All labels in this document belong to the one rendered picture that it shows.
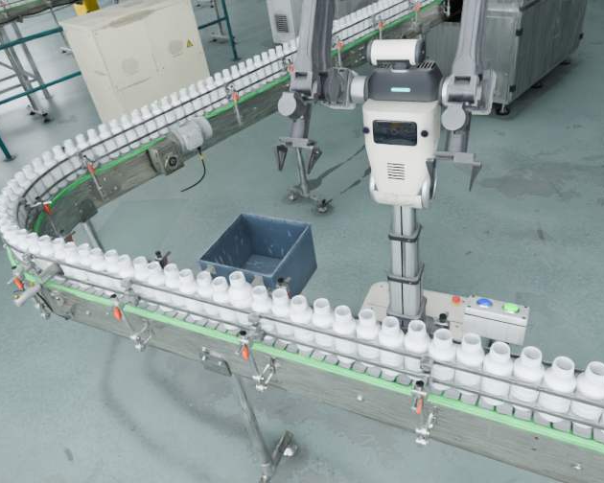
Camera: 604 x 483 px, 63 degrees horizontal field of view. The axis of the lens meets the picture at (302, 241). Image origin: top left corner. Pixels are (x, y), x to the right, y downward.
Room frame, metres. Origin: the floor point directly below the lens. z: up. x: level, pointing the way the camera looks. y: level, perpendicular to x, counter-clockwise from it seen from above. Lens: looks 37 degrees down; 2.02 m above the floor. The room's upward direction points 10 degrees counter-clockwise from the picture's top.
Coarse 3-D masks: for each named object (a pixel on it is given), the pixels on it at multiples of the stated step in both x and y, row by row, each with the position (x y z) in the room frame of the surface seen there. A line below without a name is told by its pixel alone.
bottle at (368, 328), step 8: (360, 312) 0.81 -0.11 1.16; (368, 312) 0.82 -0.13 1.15; (360, 320) 0.80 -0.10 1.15; (368, 320) 0.79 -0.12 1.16; (376, 320) 0.82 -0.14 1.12; (360, 328) 0.80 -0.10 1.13; (368, 328) 0.79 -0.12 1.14; (376, 328) 0.79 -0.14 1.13; (360, 336) 0.79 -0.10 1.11; (368, 336) 0.78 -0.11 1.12; (376, 336) 0.78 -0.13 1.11; (360, 344) 0.79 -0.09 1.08; (360, 352) 0.79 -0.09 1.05; (368, 352) 0.78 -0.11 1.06; (376, 352) 0.78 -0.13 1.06; (376, 360) 0.78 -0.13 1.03
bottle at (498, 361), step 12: (492, 348) 0.65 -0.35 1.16; (504, 348) 0.65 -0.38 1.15; (492, 360) 0.64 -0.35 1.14; (504, 360) 0.62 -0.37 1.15; (492, 372) 0.62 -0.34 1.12; (504, 372) 0.61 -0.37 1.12; (480, 384) 0.65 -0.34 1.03; (492, 384) 0.62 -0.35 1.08; (504, 384) 0.61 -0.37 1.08; (504, 396) 0.61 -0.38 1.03
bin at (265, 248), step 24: (240, 216) 1.66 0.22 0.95; (264, 216) 1.62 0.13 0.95; (216, 240) 1.52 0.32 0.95; (240, 240) 1.63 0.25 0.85; (264, 240) 1.63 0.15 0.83; (288, 240) 1.57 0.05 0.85; (312, 240) 1.51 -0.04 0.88; (216, 264) 1.37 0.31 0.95; (240, 264) 1.59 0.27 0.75; (264, 264) 1.59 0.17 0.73; (288, 264) 1.35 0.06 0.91; (312, 264) 1.48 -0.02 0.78
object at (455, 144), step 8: (448, 136) 1.15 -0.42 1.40; (456, 136) 1.13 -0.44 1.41; (464, 136) 1.13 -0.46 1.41; (448, 144) 1.13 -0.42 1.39; (456, 144) 1.12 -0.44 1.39; (464, 144) 1.12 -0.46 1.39; (440, 152) 1.12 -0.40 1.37; (448, 152) 1.11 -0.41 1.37; (456, 152) 1.11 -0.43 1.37; (464, 152) 1.10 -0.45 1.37
